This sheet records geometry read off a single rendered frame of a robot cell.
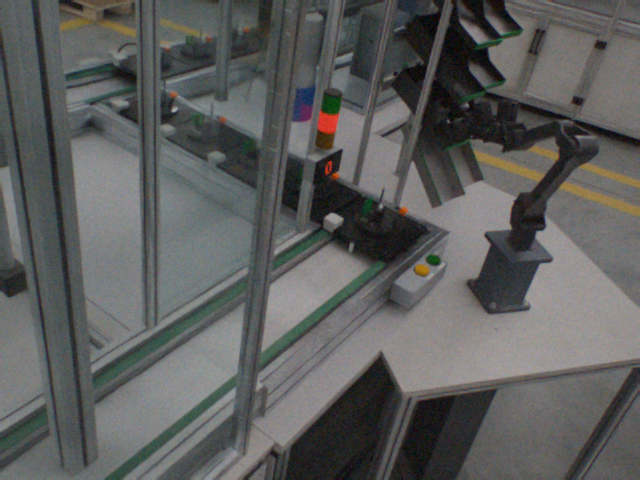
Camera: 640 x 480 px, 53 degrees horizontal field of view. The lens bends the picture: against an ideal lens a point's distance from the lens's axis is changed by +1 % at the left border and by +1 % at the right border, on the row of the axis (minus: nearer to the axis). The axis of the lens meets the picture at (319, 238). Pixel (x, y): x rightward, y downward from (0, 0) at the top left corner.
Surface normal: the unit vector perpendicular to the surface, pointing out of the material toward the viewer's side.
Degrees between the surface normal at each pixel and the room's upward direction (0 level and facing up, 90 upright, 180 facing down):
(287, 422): 0
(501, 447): 1
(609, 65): 90
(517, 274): 90
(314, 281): 0
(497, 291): 90
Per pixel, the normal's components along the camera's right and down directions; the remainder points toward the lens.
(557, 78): -0.46, 0.47
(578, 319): 0.15, -0.80
